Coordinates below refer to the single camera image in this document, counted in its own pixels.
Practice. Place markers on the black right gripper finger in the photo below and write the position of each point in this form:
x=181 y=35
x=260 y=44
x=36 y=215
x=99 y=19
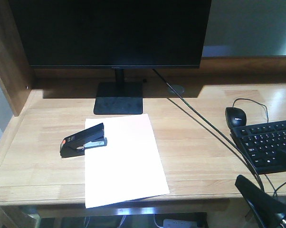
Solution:
x=268 y=212

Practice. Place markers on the white paper sheet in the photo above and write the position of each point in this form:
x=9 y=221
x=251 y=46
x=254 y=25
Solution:
x=128 y=167

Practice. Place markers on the black and orange stapler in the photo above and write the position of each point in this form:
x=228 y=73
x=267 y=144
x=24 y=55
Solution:
x=76 y=144

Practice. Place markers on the wooden desk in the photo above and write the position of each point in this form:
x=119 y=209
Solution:
x=200 y=170

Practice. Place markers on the black keyboard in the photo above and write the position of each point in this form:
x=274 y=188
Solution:
x=260 y=144

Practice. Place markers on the black computer mouse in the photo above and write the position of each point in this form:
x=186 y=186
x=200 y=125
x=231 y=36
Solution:
x=235 y=117

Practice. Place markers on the white power strip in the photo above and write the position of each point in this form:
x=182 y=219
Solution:
x=173 y=223

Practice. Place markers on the black computer monitor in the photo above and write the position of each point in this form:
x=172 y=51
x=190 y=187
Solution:
x=114 y=34

